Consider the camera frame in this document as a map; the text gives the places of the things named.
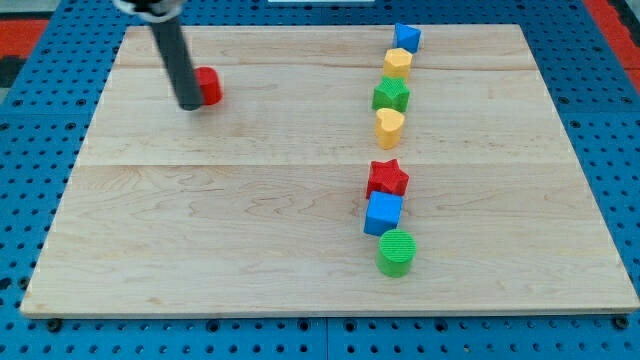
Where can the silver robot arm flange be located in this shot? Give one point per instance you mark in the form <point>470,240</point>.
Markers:
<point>153,11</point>

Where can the red star block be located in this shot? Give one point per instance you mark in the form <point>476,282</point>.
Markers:
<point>386,177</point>

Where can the green star block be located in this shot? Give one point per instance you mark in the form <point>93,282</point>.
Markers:
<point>391,93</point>

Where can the wooden board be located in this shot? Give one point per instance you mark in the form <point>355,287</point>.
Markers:
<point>255,207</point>

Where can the blue cube block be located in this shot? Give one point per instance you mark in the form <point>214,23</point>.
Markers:
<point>383,213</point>

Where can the yellow heart block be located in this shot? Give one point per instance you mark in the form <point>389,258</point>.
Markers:
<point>389,127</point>

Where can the green cylinder block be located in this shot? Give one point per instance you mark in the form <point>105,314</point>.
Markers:
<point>396,251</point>

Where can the yellow hexagon block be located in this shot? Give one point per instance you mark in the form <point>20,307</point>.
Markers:
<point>397,63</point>

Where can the red cylinder block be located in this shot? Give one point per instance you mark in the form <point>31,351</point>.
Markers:
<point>210,85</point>

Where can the blue triangular block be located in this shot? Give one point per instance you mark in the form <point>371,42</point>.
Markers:
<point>406,37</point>

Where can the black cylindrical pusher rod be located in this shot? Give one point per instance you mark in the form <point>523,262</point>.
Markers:
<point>175,55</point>

